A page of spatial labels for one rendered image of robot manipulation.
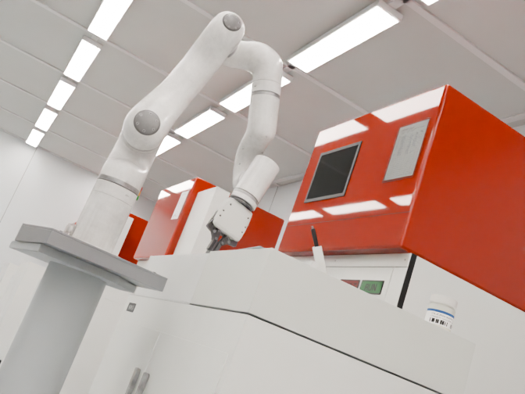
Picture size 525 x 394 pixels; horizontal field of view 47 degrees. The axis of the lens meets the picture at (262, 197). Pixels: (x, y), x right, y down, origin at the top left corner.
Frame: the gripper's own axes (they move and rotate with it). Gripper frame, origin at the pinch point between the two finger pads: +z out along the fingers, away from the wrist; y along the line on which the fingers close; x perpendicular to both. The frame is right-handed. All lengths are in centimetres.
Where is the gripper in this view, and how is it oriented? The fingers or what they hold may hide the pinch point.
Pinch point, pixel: (212, 248)
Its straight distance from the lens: 172.1
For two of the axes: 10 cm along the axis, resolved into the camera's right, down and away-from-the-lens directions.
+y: -7.4, -6.0, -3.1
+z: -5.0, 8.0, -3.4
